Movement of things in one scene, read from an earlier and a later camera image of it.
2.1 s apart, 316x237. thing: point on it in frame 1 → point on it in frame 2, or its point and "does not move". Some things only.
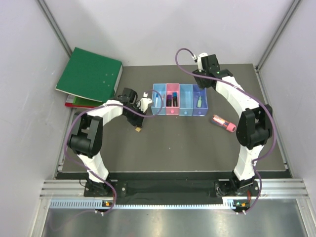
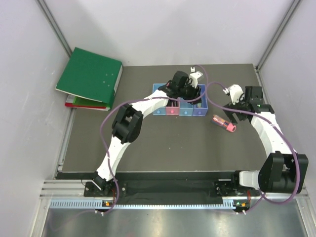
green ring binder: [90, 75] does not move
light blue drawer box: [186, 100] does not move
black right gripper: [201, 83] → [232, 119]
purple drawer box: [203, 111] does not move
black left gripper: [138, 122] → [195, 92]
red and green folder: [73, 101] does not move
